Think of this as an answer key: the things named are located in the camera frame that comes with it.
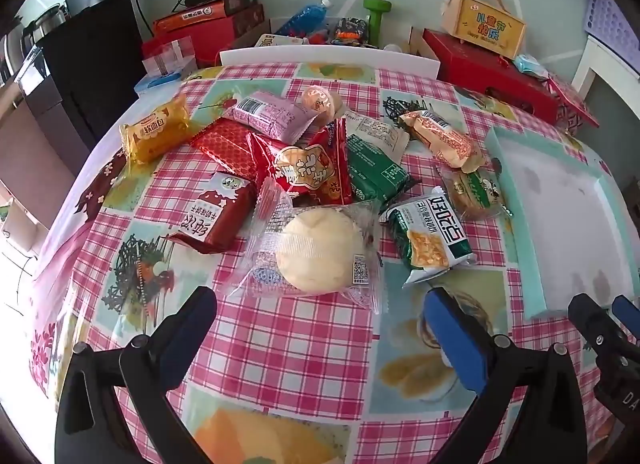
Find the blue plastic case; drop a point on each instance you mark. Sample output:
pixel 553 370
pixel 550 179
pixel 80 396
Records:
pixel 155 81

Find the black cabinet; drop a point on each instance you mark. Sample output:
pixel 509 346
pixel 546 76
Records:
pixel 90 68

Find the white foam board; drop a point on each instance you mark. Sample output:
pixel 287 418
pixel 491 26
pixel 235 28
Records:
pixel 325 56

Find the dark patterned pouch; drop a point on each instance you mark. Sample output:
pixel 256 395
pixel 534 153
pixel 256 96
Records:
pixel 350 28

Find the brown cardboard box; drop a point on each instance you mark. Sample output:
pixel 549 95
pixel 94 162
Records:
pixel 250 36

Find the dark green snack packet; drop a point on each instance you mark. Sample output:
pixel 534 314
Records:
pixel 375 176

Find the orange jelly cup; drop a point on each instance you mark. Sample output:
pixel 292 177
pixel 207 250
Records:
pixel 317 101

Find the white and yellow game box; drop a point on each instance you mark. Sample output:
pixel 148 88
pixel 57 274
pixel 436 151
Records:
pixel 270 40

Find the green dumbbell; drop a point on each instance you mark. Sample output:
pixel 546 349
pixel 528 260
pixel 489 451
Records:
pixel 375 18

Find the black flat box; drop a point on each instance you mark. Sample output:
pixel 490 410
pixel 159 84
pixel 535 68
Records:
pixel 240 1

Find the blue bead bottle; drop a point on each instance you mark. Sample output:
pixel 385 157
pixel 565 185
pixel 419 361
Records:
pixel 305 16

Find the yellow bread packet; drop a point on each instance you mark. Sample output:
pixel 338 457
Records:
pixel 155 136

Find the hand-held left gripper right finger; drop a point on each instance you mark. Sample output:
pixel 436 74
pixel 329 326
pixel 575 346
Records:
pixel 450 339

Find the clear bun packet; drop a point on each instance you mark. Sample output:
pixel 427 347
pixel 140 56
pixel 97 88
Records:
pixel 315 249

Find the orange patterned snack packet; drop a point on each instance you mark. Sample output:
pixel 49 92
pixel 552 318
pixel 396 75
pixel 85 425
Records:
pixel 440 138

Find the light blue wipes pack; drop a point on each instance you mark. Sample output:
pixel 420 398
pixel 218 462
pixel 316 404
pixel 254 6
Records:
pixel 530 65

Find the red checkered snack packet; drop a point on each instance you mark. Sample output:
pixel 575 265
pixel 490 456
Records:
pixel 225 143

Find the pink snack packet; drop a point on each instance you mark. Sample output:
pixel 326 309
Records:
pixel 270 116

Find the dark red biscuit packet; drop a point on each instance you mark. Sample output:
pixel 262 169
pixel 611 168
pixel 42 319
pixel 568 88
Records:
pixel 215 216

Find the red popcorn snack packet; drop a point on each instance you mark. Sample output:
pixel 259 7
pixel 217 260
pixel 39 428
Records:
pixel 300 168

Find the red gift box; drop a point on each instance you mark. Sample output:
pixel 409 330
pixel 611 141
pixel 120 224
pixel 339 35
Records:
pixel 480 68

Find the purple perforated basket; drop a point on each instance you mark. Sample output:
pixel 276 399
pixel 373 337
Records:
pixel 610 13

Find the orange flat box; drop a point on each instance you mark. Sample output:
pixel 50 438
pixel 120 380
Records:
pixel 190 18

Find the white shelf frame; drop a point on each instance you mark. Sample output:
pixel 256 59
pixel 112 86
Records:
pixel 595 63

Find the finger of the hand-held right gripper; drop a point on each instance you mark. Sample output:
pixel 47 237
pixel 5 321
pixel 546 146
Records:
pixel 595 329
pixel 627 316

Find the red patterned box lid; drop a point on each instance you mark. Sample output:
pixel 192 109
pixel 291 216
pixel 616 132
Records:
pixel 570 98

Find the green and white snack packet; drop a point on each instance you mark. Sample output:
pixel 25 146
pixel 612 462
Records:
pixel 430 239

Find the teal cardboard tray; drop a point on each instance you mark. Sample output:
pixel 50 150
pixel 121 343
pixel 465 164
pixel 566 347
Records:
pixel 555 204

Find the metal cooker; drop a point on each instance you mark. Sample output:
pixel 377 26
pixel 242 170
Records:
pixel 42 23

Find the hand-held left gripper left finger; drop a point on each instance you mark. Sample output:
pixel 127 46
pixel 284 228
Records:
pixel 195 329

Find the clear cookie packet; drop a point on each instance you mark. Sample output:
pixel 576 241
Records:
pixel 472 191

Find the plain red box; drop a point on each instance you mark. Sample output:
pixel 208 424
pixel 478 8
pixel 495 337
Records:
pixel 210 46

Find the clear plastic box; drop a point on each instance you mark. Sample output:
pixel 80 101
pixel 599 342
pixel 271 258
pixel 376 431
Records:
pixel 167 58

